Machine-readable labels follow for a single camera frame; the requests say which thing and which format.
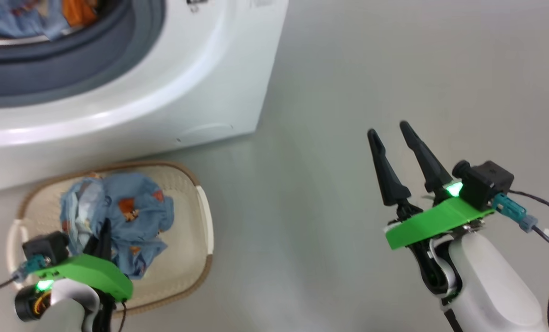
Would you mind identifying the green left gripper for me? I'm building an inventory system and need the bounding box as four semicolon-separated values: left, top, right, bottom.
32;218;134;300

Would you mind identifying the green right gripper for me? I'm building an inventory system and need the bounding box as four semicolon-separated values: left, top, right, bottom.
367;121;495;296

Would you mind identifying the blue garment with white lining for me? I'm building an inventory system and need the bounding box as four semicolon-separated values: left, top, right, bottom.
60;172;176;279

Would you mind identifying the blue garment with bear print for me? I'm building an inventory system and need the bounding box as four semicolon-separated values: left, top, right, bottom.
0;0;100;41

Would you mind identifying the cream perforated laundry basket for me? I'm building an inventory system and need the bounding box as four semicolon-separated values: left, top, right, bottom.
6;160;215;316

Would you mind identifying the white front-load washing machine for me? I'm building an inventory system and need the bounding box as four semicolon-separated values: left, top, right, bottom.
0;0;289;194

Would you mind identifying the round white filter cover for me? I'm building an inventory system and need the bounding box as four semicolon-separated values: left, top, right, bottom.
177;122;234;142

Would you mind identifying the black left cable teal plug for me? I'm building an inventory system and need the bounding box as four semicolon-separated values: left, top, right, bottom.
0;256;50;296

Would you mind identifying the black cable teal plug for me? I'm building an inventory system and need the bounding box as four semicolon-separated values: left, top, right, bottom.
0;256;50;296
492;189;549;332

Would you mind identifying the black right cable teal plug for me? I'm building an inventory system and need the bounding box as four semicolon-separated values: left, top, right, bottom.
492;189;549;332

